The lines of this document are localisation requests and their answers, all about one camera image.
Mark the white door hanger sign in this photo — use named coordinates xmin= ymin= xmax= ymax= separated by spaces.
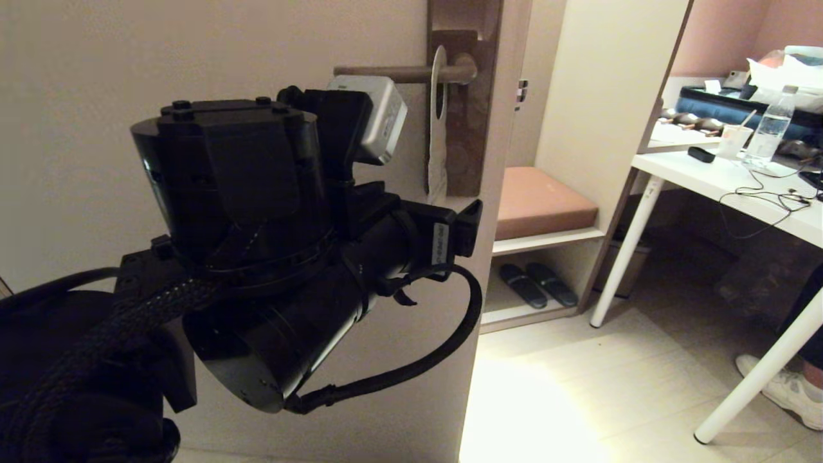
xmin=426 ymin=45 xmax=449 ymax=205

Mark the beige door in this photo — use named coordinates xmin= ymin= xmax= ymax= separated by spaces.
xmin=0 ymin=0 xmax=534 ymax=463

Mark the terracotta seat cushion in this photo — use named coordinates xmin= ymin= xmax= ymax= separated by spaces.
xmin=495 ymin=167 xmax=599 ymax=242

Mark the dark grey slipper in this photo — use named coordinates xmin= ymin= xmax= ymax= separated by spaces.
xmin=526 ymin=262 xmax=579 ymax=309
xmin=499 ymin=264 xmax=548 ymax=311

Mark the white round table leg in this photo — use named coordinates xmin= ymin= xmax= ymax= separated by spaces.
xmin=693 ymin=301 xmax=823 ymax=446
xmin=589 ymin=175 xmax=664 ymax=330

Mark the beige trash bin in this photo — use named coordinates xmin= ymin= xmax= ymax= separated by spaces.
xmin=595 ymin=237 xmax=652 ymax=300

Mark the cream shelf cabinet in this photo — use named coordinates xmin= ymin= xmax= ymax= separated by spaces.
xmin=479 ymin=0 xmax=696 ymax=336

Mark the white paper sheet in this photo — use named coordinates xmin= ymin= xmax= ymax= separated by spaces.
xmin=648 ymin=122 xmax=722 ymax=152

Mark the white paper cup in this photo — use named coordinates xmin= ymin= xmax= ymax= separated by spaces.
xmin=716 ymin=125 xmax=754 ymax=162

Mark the dark blue case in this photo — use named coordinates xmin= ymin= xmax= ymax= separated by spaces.
xmin=675 ymin=87 xmax=823 ymax=143

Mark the clear plastic water bottle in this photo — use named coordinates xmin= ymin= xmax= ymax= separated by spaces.
xmin=744 ymin=86 xmax=799 ymax=170

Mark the white plastic bag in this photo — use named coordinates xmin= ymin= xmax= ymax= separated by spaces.
xmin=746 ymin=47 xmax=823 ymax=116

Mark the white sneaker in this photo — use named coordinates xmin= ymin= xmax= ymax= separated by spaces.
xmin=736 ymin=354 xmax=823 ymax=432

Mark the person leg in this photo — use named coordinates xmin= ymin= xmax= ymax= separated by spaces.
xmin=779 ymin=275 xmax=823 ymax=388

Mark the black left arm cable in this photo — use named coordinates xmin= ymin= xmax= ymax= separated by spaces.
xmin=286 ymin=264 xmax=483 ymax=415

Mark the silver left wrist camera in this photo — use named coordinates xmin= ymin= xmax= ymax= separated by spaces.
xmin=327 ymin=75 xmax=408 ymax=166

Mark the thin black earphone cable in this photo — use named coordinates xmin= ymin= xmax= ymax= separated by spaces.
xmin=716 ymin=161 xmax=823 ymax=242

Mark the black braided cable sleeve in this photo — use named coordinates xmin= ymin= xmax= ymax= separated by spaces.
xmin=0 ymin=277 xmax=222 ymax=463

